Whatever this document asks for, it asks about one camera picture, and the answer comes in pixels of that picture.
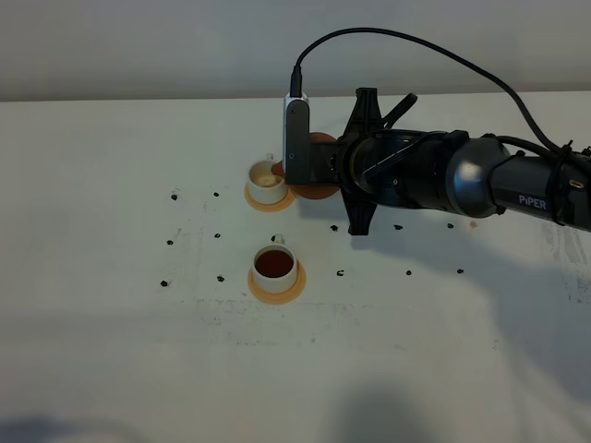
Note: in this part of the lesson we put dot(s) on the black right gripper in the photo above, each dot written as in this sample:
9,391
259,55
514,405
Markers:
359,149

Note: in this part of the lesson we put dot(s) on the brown clay teapot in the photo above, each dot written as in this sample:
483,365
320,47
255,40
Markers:
310,191

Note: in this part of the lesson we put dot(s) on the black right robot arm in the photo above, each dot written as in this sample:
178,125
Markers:
380,165

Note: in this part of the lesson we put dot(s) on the orange far cup coaster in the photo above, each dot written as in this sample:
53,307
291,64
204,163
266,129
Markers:
270,207

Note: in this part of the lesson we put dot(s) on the orange cup coaster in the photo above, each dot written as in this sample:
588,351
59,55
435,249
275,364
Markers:
285,297
270,207

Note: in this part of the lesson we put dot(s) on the white far teacup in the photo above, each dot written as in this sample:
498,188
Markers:
263,185

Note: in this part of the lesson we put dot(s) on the white teacup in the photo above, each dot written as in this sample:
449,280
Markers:
263,185
274,267

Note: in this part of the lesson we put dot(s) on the white near teacup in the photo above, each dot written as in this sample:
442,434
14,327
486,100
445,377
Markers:
274,267

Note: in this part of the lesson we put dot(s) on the orange near cup coaster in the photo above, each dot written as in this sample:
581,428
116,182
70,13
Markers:
285,297

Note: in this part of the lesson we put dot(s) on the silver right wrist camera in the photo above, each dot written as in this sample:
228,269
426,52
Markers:
306,162

